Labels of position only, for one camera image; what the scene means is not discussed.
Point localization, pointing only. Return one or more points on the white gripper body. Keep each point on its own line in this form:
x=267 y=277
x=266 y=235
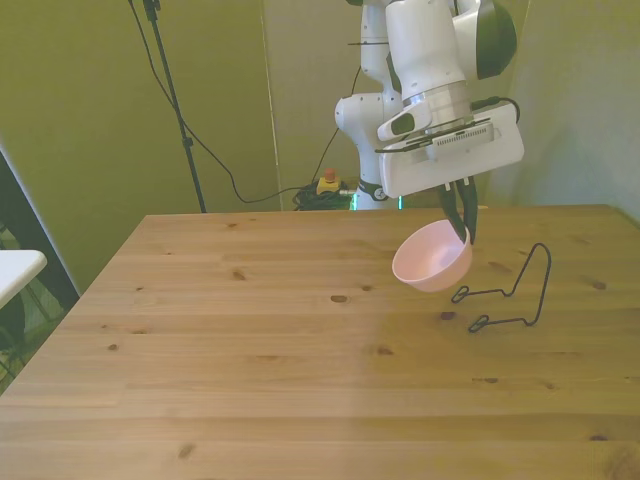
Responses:
x=450 y=167

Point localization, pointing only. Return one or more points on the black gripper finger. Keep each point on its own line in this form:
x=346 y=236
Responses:
x=472 y=210
x=454 y=210

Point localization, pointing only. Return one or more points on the pink plastic bowl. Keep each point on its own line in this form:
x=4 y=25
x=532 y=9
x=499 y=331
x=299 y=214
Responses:
x=435 y=265

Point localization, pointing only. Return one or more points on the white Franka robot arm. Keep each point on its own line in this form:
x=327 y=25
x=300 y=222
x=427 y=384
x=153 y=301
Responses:
x=425 y=50

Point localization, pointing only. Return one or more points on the yellow emergency stop button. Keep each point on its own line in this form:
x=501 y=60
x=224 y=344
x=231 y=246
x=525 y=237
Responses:
x=329 y=184

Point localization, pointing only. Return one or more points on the black tripod stand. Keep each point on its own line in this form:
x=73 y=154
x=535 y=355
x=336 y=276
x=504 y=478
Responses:
x=172 y=95

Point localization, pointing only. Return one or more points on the black slanted panel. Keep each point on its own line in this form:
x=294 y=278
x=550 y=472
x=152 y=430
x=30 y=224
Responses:
x=30 y=225

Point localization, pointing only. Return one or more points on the white side table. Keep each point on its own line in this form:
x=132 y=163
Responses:
x=17 y=270

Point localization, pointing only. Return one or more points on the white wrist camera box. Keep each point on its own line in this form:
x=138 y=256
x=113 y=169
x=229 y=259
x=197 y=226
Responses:
x=462 y=137

